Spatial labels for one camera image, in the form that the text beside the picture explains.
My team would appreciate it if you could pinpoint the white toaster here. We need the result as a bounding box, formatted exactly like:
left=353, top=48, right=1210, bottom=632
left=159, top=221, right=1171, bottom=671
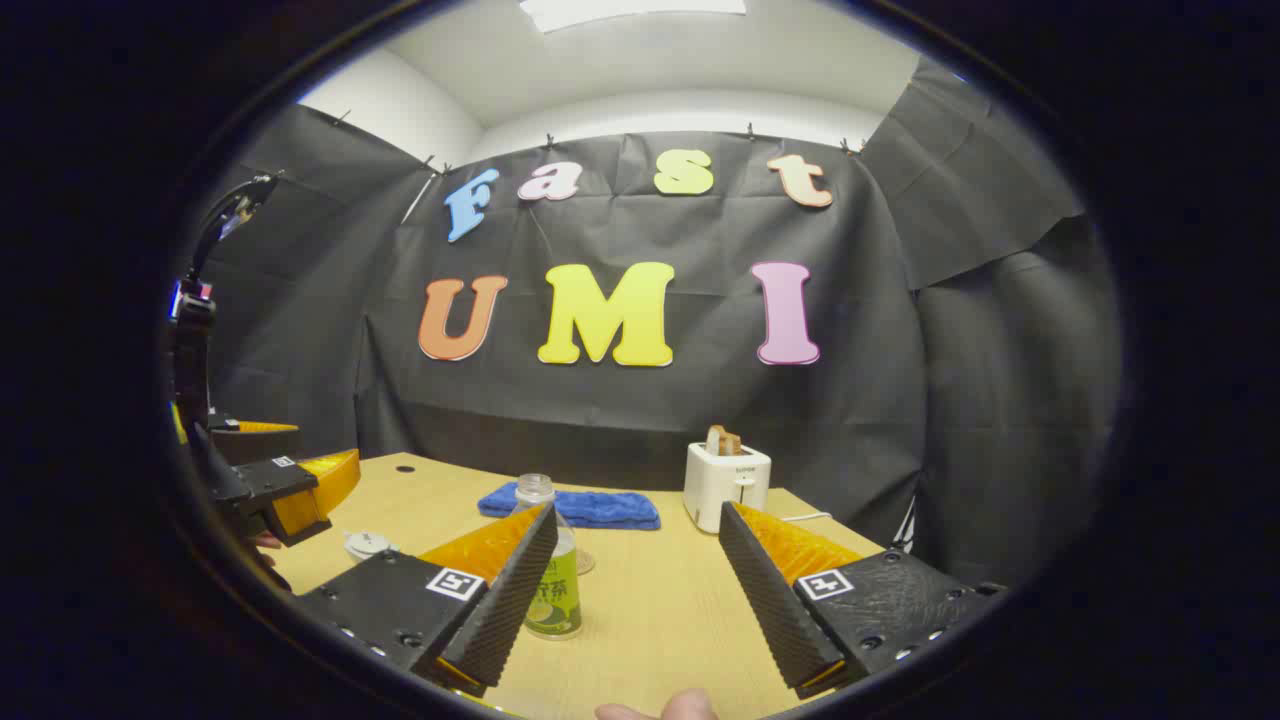
left=683, top=441, right=773, bottom=534

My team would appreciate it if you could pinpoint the black backdrop cloth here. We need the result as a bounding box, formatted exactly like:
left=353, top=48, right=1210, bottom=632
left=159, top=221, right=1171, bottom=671
left=195, top=55, right=1121, bottom=591

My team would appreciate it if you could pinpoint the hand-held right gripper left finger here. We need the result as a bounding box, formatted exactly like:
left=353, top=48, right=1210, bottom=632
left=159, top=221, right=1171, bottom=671
left=295, top=502, right=559, bottom=699

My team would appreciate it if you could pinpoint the ceiling light panel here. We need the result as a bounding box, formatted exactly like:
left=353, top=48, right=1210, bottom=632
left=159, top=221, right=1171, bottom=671
left=518, top=0, right=748, bottom=34

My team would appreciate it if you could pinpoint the green label water bottle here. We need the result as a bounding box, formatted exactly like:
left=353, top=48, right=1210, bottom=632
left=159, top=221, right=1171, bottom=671
left=513, top=473, right=584, bottom=641

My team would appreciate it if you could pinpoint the blue towel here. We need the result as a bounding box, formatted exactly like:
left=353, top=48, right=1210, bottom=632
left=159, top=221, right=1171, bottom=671
left=477, top=483, right=662, bottom=531

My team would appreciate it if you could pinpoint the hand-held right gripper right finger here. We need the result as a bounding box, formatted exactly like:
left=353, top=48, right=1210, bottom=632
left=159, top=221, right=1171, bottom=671
left=718, top=500, right=1006, bottom=701

